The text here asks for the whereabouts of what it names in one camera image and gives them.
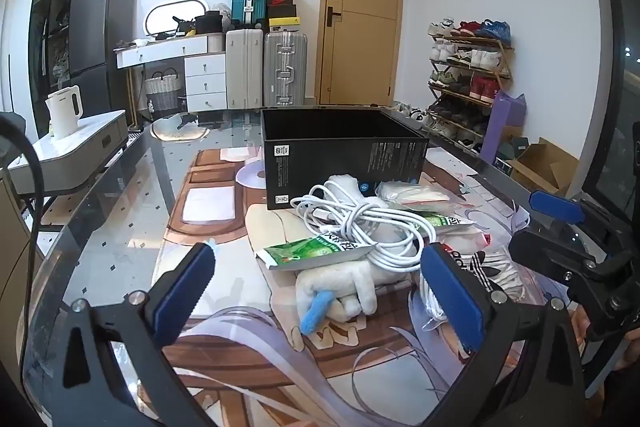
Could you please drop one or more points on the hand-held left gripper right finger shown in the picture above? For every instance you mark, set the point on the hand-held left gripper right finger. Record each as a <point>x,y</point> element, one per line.
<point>452,297</point>

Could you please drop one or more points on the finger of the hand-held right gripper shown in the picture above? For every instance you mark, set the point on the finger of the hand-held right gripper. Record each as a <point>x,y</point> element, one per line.
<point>545,252</point>
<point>555,205</point>

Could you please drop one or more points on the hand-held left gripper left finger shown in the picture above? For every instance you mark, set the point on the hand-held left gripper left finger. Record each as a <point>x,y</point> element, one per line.
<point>185,292</point>

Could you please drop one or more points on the black white striped sock pack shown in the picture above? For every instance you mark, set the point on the black white striped sock pack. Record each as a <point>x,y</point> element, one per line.
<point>487,267</point>

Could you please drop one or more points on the small green packet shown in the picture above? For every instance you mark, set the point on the small green packet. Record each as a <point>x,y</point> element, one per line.
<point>440,222</point>

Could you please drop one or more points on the white plush toy blue tip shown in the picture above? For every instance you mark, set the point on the white plush toy blue tip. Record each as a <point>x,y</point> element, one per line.
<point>350,287</point>

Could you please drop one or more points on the white cloth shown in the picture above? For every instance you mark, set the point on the white cloth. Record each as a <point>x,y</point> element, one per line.
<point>412,193</point>

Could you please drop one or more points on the large green packet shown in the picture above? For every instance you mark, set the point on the large green packet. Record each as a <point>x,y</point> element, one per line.
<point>305,252</point>

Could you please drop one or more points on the black cardboard box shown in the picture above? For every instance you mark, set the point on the black cardboard box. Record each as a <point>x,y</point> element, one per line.
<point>320,167</point>

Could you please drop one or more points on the open cardboard box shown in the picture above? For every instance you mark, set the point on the open cardboard box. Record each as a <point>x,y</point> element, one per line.
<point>550,162</point>

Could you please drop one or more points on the printed table mat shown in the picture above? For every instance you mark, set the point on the printed table mat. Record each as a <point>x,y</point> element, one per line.
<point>225,267</point>

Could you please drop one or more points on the dark green box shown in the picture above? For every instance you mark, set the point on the dark green box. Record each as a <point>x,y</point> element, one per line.
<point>515,149</point>

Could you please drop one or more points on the purple yoga mat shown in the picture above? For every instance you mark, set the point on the purple yoga mat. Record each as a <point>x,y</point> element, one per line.
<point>500,127</point>

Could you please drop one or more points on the round beige floor mat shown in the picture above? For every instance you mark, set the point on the round beige floor mat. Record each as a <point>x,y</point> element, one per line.
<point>172,133</point>

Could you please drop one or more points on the rows of shoes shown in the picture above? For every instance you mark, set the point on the rows of shoes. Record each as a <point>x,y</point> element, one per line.
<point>487,59</point>

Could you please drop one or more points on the pile of floor shoes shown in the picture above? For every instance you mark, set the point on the pile of floor shoes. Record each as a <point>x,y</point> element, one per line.
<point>415,112</point>

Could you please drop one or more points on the beige cabinet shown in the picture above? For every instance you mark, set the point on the beige cabinet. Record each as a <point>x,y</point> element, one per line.
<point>12,257</point>

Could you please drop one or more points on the wooden shoe rack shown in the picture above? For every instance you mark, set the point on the wooden shoe rack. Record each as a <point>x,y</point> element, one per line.
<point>475,40</point>

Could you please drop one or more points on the white low table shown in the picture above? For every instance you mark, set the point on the white low table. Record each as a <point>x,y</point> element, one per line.
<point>85,137</point>

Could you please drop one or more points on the wicker basket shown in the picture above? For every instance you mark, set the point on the wicker basket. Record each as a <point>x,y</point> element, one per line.
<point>162,92</point>

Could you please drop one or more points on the white electric kettle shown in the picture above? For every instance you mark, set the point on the white electric kettle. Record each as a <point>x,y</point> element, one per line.
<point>62,112</point>

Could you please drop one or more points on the white dressing table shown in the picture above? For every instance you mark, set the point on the white dressing table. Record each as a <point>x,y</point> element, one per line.
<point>200,72</point>

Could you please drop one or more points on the white suitcase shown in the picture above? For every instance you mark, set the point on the white suitcase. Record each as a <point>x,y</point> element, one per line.
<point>244,67</point>

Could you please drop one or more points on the silver suitcase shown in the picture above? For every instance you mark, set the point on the silver suitcase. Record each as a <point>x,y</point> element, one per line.
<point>285,67</point>

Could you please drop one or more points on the black bag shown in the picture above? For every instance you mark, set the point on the black bag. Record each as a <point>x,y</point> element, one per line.
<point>207,23</point>

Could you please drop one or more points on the oval mirror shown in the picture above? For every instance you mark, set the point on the oval mirror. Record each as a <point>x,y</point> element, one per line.
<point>165,17</point>

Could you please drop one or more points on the dark grey fridge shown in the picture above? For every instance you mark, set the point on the dark grey fridge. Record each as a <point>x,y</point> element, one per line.
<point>100,27</point>

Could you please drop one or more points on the yellow shoe box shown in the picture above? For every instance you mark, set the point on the yellow shoe box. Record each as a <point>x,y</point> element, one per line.
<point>284,23</point>

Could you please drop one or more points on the red black shoe box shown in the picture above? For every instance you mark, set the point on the red black shoe box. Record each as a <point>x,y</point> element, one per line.
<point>280,1</point>

